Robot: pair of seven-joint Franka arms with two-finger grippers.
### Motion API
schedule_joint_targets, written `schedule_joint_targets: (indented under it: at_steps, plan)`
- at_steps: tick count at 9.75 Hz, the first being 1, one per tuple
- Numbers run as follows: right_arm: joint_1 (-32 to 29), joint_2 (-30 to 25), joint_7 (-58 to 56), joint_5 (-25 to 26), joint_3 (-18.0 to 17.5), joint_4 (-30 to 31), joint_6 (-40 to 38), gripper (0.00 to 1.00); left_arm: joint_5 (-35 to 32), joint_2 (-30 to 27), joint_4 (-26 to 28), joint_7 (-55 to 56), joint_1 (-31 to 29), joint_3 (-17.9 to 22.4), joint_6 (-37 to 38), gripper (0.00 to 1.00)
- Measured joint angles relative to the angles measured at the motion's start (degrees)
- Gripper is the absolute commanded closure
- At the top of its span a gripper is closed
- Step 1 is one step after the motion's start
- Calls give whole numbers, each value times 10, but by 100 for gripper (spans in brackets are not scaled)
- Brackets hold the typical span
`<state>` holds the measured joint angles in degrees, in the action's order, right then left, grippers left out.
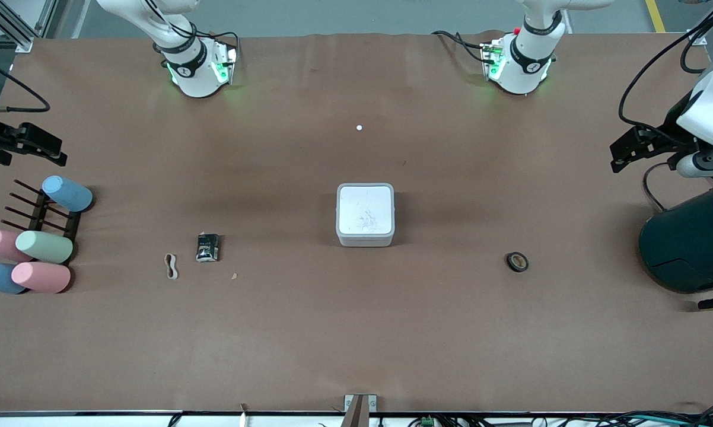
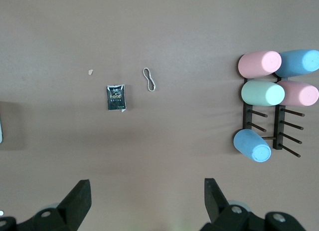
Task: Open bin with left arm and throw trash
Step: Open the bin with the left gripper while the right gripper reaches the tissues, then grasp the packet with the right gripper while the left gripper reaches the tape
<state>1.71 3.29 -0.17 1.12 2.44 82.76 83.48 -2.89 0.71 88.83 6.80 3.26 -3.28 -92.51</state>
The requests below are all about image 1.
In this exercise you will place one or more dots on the aluminium frame profile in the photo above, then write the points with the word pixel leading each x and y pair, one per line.
pixel 703 29
pixel 18 32

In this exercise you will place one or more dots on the white square trash bin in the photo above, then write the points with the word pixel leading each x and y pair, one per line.
pixel 365 214

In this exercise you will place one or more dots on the pink foam cylinder bottom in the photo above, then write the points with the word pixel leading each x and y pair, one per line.
pixel 41 277

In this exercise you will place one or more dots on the black tape roll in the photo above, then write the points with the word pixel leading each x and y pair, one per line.
pixel 509 261

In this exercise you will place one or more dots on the black wrapper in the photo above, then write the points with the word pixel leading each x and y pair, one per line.
pixel 208 248

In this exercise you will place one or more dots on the metal table edge bracket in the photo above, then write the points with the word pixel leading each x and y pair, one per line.
pixel 359 409

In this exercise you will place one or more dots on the tan rubber band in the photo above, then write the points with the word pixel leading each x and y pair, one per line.
pixel 171 274

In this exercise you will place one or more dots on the brown paper table cover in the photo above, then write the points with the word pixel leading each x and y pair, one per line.
pixel 356 332

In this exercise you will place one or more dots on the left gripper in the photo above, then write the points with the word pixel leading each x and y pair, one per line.
pixel 668 126

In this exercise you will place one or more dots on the black cup drying rack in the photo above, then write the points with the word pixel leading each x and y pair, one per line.
pixel 39 214

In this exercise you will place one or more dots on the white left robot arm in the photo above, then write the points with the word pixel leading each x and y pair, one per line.
pixel 525 65

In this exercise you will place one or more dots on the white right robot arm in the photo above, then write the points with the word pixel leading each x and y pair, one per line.
pixel 193 71

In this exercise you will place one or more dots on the green foam cylinder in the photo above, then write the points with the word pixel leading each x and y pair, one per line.
pixel 44 247

